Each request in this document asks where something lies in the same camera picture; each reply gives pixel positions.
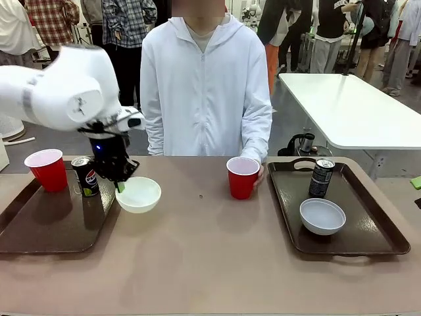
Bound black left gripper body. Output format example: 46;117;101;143
87;131;132;184

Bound white plastic bowl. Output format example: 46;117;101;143
114;176;162;214

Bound black Pepsi can green label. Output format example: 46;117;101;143
70;155;100;198

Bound red plastic party cup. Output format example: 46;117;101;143
226;156;260;200
24;148;68;193

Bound black drink can white text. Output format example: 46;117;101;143
308;158;335;199

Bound grey plastic bowl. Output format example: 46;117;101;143
299;197;347;236

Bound person's left forearm white sleeve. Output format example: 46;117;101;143
239;111;273;165

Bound person's right forearm white sleeve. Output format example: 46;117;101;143
144;108;165;156

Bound person's left hand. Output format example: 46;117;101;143
252;163;266;192

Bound brown plastic serving tray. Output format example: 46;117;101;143
266;157;411;257
0;160;141;254

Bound white folding table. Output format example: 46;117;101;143
278;72;421;180

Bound white box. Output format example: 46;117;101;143
0;141;11;172

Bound person in white hoodie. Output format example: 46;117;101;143
139;0;273;165

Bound steel travel mug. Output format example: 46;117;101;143
301;133;316;152

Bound bystander in grey plaid shirt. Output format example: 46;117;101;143
101;0;158;109

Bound bystander in light blue shirt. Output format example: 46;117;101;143
381;0;421;97

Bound bystander in beige top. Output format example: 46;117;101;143
80;0;105;47

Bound bystander black top beige trousers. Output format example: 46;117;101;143
357;0;401;83

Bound bystander in red plaid shirt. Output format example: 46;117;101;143
24;0;80;62

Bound black tripod pole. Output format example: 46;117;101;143
342;0;366;77

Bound bystander in white garment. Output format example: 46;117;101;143
0;0;42;66

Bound bystander black tee grey trousers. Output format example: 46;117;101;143
310;0;351;75

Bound bystander in orange trousers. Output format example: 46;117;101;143
258;0;313;96

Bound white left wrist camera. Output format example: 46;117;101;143
121;110;146;130

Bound white hose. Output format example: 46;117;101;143
2;136;36;145

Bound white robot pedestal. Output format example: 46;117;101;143
0;111;26;143

